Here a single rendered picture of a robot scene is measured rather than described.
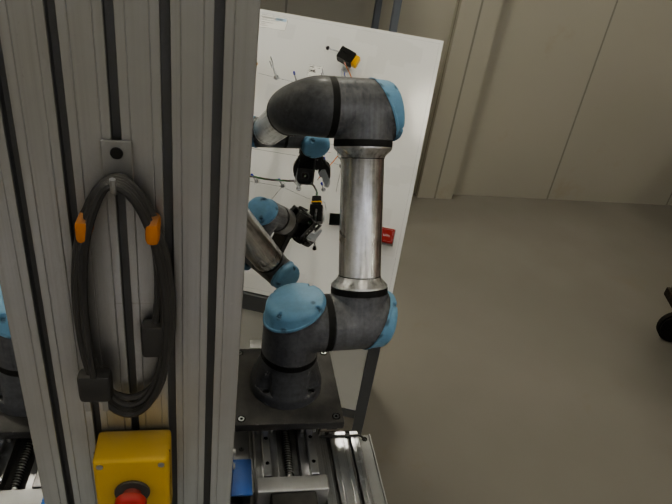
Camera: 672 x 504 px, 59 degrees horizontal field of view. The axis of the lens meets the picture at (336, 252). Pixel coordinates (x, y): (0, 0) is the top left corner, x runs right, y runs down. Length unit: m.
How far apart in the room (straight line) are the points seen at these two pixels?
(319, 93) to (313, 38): 1.17
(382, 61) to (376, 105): 1.10
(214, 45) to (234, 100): 0.05
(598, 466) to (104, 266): 2.70
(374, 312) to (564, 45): 4.03
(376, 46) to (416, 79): 0.19
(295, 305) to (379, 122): 0.38
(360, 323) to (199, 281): 0.56
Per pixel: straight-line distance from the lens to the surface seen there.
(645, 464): 3.25
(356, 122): 1.13
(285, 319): 1.12
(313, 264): 2.02
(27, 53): 0.58
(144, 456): 0.79
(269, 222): 1.53
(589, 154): 5.50
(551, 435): 3.13
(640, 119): 5.61
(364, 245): 1.16
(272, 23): 2.33
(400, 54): 2.25
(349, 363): 2.17
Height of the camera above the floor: 2.07
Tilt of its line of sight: 31 degrees down
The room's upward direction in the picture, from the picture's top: 9 degrees clockwise
